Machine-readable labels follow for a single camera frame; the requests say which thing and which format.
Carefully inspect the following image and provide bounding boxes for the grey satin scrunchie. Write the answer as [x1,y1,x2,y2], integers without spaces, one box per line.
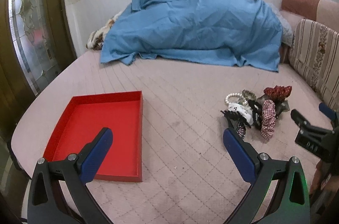
[256,94,290,118]

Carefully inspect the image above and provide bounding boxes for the red white checkered scrunchie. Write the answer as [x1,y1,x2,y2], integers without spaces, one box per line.
[261,99,276,140]

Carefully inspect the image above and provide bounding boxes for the red dotted scrunchie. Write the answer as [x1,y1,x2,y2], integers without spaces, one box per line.
[264,86,292,102]

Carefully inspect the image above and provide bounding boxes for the black bead bracelet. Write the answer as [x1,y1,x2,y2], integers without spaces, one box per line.
[247,99,263,131]

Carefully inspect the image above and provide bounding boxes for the white patterned scrunchie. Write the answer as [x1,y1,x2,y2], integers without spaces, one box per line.
[228,102,253,125]

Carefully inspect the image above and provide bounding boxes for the gold bead bracelet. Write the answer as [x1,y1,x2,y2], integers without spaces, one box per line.
[241,88,257,102]

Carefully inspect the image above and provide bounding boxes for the black claw hair clip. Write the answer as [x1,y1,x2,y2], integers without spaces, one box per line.
[221,110,251,139]

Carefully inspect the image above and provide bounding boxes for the person's right hand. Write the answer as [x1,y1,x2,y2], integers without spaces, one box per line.
[309,160,338,195]

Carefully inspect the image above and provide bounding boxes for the striped floral pillow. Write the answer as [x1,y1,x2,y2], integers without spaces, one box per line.
[288,18,338,111]

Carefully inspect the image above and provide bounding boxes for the grey white pillow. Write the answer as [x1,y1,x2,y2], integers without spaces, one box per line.
[268,3,294,47]

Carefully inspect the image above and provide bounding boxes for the pink salmon pillow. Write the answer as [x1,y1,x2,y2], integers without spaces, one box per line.
[281,0,338,32]

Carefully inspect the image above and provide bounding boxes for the pink quilted bed cover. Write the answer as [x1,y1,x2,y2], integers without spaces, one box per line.
[11,51,331,223]

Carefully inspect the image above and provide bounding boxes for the blue blanket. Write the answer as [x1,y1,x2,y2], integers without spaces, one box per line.
[100,0,283,71]

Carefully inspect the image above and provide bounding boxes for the red shallow tray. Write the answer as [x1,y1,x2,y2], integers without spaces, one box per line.
[44,91,143,182]

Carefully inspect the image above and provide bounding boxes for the stained glass wooden door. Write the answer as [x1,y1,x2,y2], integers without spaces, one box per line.
[1,0,76,140]

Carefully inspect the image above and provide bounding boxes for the brown white patterned cloth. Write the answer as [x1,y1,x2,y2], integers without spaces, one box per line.
[86,10,123,51]

